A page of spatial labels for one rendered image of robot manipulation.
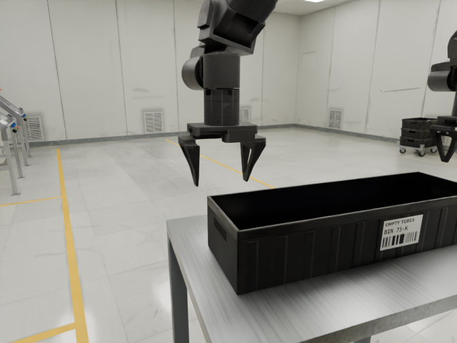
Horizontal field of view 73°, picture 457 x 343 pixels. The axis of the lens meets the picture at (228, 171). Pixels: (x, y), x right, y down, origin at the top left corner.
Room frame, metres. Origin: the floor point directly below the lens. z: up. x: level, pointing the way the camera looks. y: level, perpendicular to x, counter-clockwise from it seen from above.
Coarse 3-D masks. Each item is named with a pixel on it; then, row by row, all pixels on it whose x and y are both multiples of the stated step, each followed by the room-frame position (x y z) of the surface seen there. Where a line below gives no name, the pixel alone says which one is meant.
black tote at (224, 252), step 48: (240, 192) 0.61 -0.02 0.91; (288, 192) 0.64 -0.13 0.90; (336, 192) 0.68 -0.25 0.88; (384, 192) 0.73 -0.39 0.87; (432, 192) 0.73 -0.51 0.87; (240, 240) 0.43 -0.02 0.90; (288, 240) 0.45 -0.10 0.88; (336, 240) 0.49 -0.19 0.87; (384, 240) 0.52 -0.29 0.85; (432, 240) 0.56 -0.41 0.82; (240, 288) 0.43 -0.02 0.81
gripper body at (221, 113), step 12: (204, 96) 0.49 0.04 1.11; (216, 96) 0.47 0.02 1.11; (228, 96) 0.47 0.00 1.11; (204, 108) 0.49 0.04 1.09; (216, 108) 0.47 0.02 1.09; (228, 108) 0.47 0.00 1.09; (204, 120) 0.49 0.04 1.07; (216, 120) 0.47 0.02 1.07; (228, 120) 0.47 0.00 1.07; (204, 132) 0.46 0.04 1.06; (216, 132) 0.47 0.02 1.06
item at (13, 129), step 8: (0, 112) 3.74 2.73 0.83; (0, 120) 3.27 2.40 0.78; (8, 120) 3.61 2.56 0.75; (0, 128) 3.14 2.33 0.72; (16, 128) 3.63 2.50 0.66; (8, 144) 3.17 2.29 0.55; (16, 144) 3.81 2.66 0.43; (8, 152) 3.16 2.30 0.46; (16, 152) 3.81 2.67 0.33; (8, 160) 3.15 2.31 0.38; (16, 160) 3.79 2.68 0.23; (0, 168) 3.11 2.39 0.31; (8, 168) 3.15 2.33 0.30; (24, 176) 3.84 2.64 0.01; (16, 192) 3.16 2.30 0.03
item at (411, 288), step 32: (192, 224) 0.69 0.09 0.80; (192, 256) 0.54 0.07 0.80; (416, 256) 0.54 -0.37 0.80; (448, 256) 0.54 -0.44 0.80; (192, 288) 0.44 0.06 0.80; (224, 288) 0.44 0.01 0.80; (288, 288) 0.44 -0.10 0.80; (320, 288) 0.44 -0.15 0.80; (352, 288) 0.44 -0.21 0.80; (384, 288) 0.44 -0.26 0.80; (416, 288) 0.44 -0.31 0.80; (448, 288) 0.44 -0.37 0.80; (224, 320) 0.37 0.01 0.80; (256, 320) 0.37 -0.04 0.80; (288, 320) 0.37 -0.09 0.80; (320, 320) 0.37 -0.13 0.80; (352, 320) 0.37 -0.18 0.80; (384, 320) 0.38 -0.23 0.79; (416, 320) 0.40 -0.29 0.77
